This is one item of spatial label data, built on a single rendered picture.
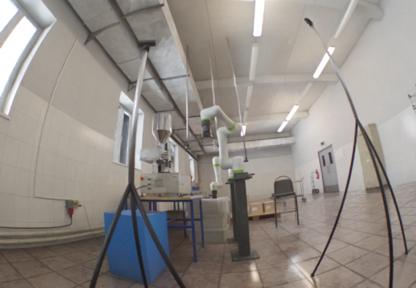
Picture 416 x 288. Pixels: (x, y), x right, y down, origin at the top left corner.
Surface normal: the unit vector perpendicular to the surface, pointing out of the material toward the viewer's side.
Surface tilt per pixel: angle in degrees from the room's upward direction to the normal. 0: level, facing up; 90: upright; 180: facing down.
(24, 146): 90
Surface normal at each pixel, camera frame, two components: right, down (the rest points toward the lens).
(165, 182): -0.13, -0.33
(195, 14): 0.06, 0.94
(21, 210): 0.99, -0.10
